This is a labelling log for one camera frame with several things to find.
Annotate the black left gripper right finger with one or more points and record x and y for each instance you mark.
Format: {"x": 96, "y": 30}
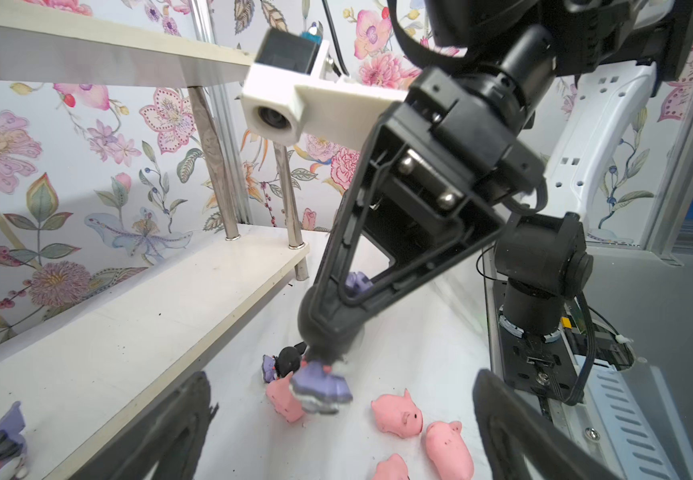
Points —
{"x": 517, "y": 439}

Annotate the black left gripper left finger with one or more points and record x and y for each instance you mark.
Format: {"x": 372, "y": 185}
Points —
{"x": 166, "y": 443}

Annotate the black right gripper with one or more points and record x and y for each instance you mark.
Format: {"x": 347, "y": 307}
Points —
{"x": 424, "y": 193}

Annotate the pink pig toy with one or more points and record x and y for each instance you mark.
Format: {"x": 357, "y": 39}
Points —
{"x": 397, "y": 415}
{"x": 447, "y": 451}
{"x": 393, "y": 468}
{"x": 284, "y": 402}

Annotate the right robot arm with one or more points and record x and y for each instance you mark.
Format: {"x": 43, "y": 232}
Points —
{"x": 606, "y": 67}

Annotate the white two-tier shelf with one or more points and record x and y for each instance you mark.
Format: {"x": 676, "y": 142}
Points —
{"x": 105, "y": 295}

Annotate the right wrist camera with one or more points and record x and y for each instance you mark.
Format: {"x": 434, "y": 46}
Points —
{"x": 286, "y": 95}

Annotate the aluminium corner post right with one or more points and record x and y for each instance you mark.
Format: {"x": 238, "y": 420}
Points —
{"x": 219, "y": 106}

